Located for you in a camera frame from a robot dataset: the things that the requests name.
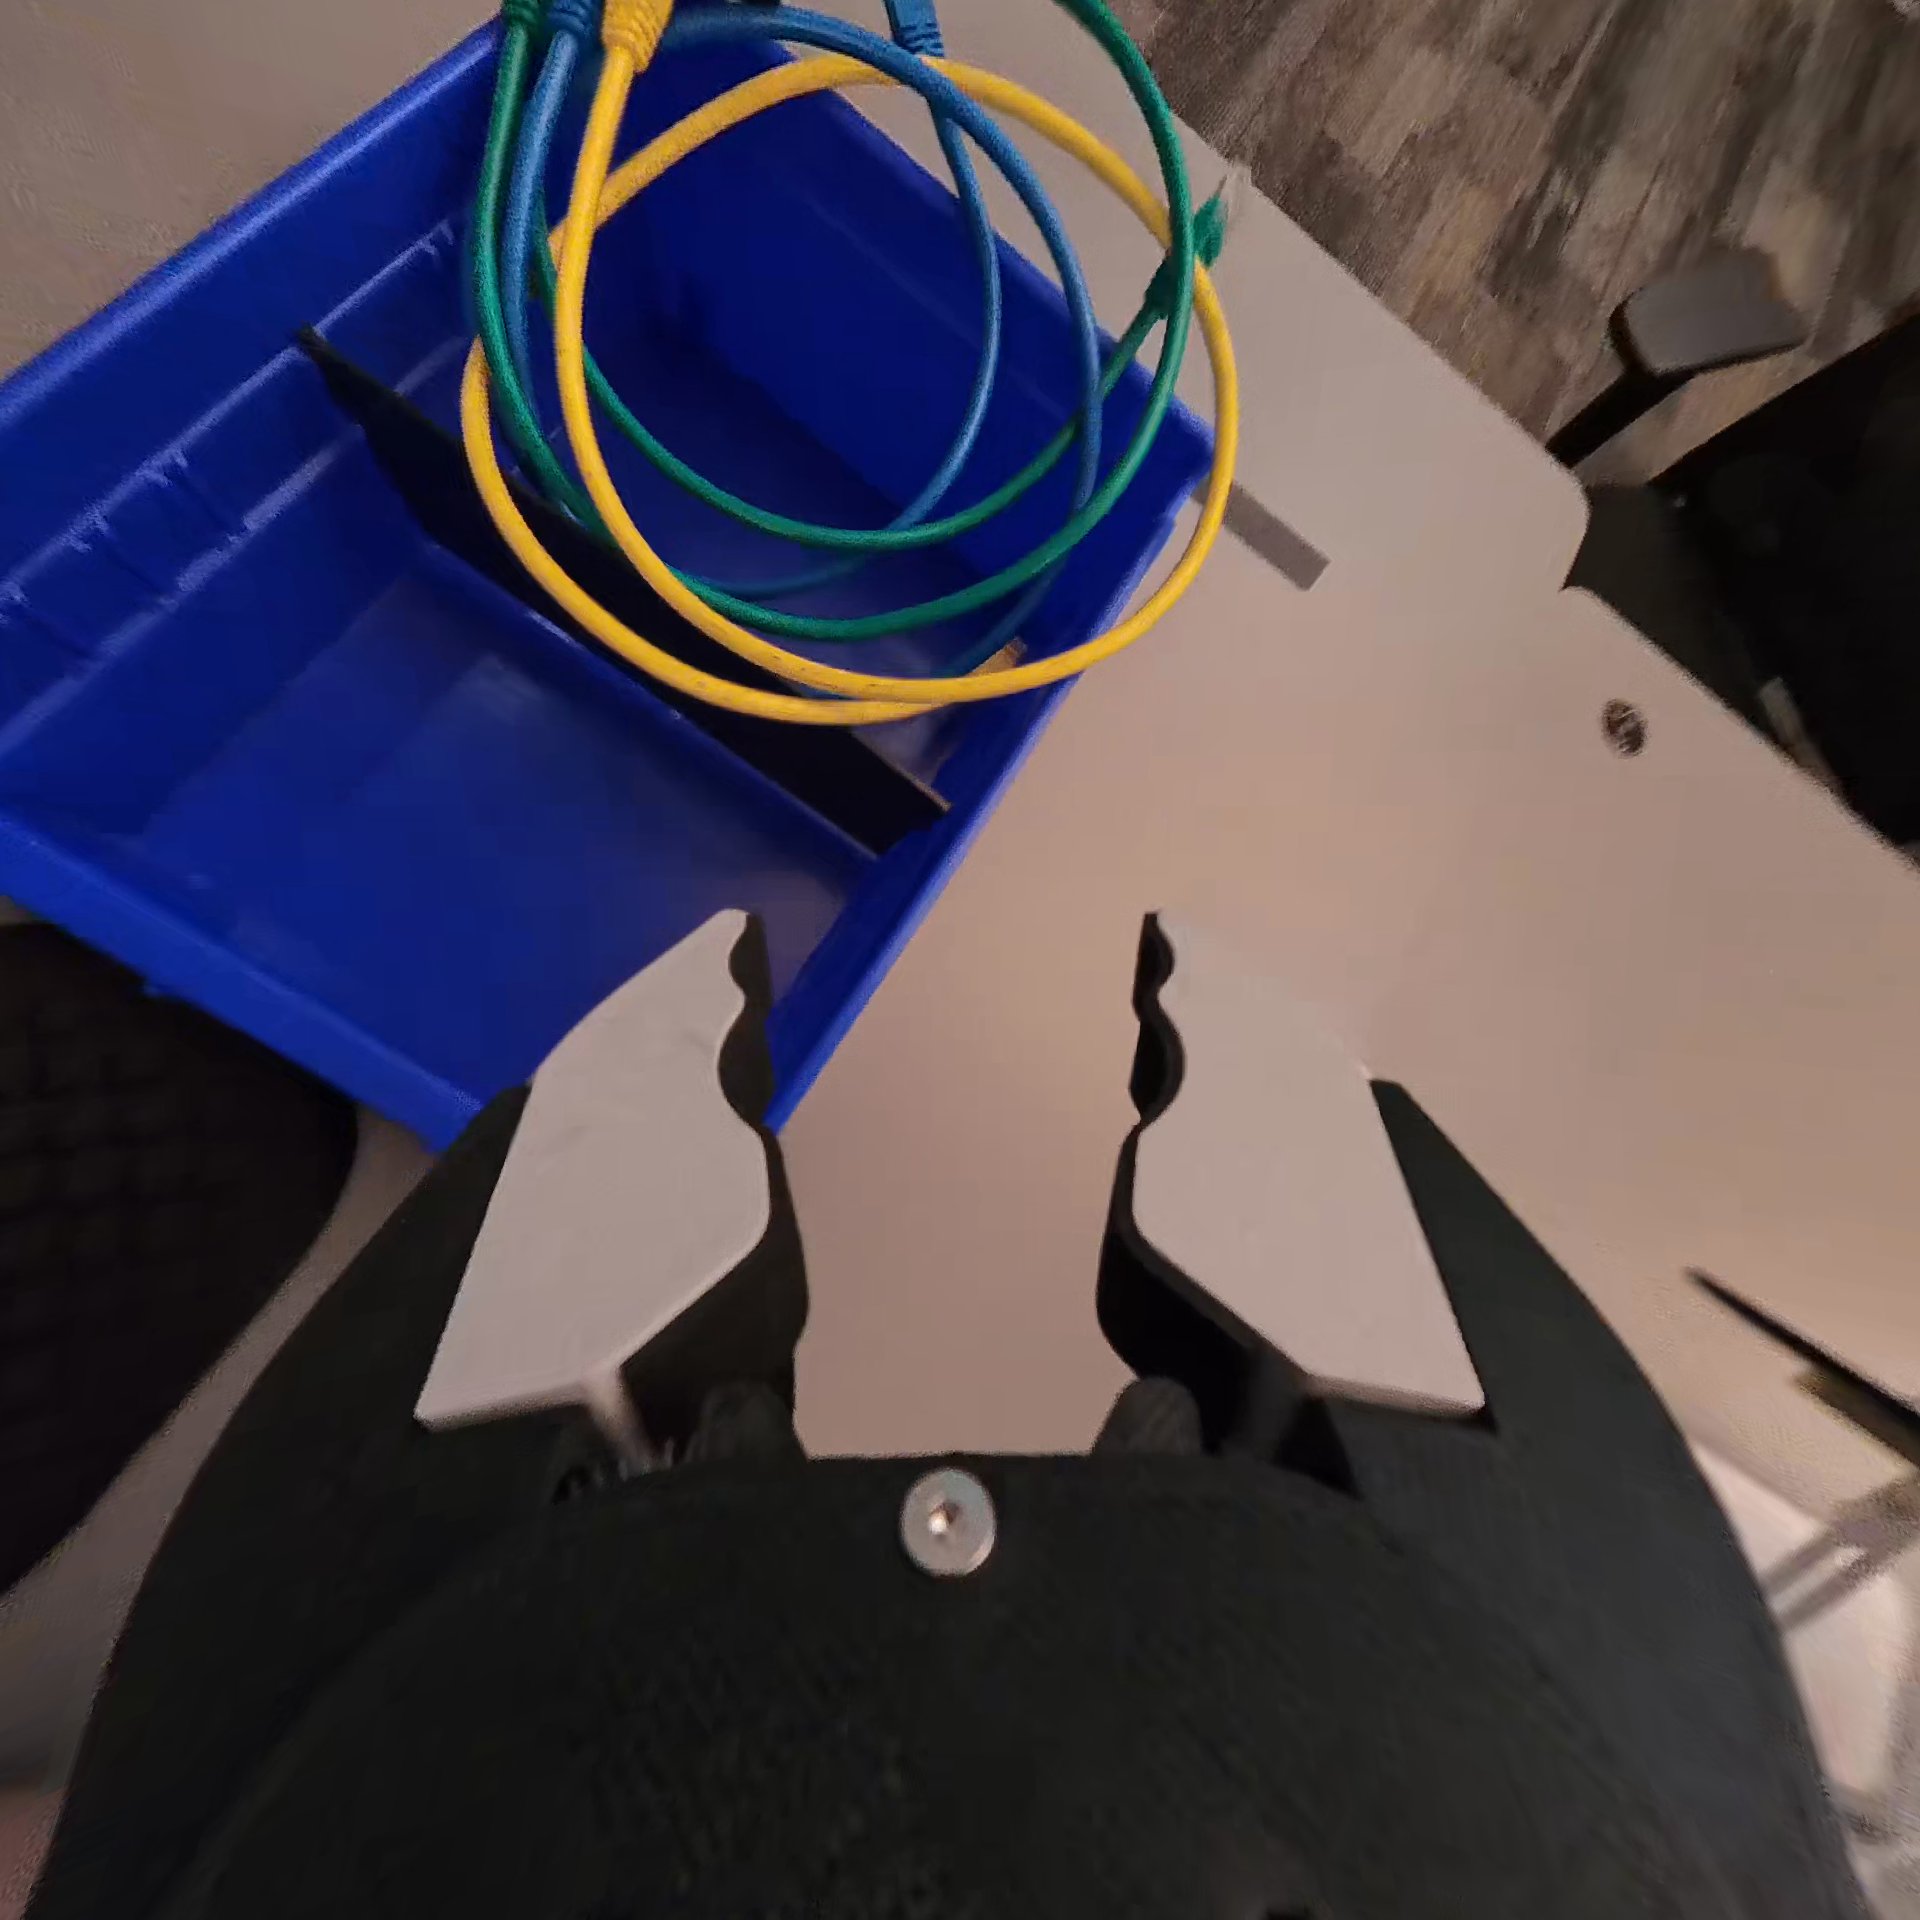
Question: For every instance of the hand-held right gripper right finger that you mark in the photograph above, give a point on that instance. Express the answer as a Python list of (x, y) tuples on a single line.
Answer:
[(1290, 1215)]

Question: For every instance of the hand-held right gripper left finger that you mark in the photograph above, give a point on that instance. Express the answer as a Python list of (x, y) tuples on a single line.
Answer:
[(630, 1185)]

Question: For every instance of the blue plastic bin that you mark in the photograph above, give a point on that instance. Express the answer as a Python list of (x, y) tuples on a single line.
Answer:
[(376, 781)]

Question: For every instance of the black textured pad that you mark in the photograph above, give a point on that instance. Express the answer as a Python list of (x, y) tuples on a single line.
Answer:
[(136, 1201)]

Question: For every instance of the grey tape strip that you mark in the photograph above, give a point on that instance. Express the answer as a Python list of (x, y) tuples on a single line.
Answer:
[(1277, 537)]

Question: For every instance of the black office chair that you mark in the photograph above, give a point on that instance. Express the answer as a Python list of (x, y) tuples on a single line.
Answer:
[(1800, 569)]

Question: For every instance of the black chair armrest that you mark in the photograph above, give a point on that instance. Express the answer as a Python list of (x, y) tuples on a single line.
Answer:
[(1711, 315)]

